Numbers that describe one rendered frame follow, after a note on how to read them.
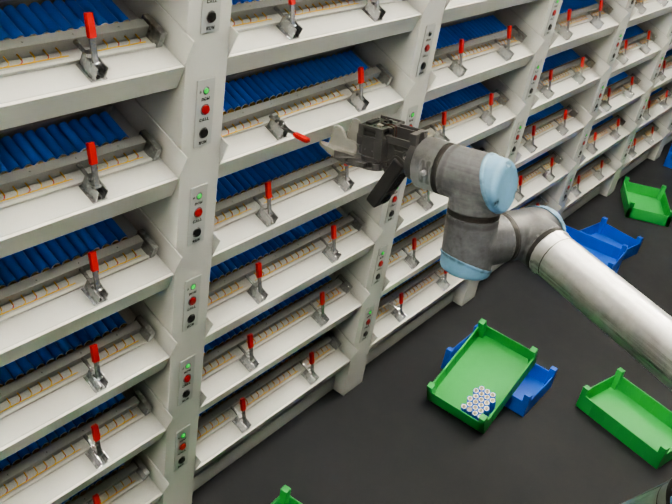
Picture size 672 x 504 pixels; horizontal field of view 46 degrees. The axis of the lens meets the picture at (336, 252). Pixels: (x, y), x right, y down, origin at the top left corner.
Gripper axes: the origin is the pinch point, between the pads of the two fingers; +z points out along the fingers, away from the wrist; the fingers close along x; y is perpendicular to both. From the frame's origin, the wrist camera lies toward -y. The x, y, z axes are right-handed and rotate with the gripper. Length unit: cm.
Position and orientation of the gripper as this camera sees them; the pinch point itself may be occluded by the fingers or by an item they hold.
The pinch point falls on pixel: (331, 145)
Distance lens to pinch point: 150.3
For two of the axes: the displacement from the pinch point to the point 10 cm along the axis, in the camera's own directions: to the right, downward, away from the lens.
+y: 0.4, -8.9, -4.5
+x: -6.2, 3.3, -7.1
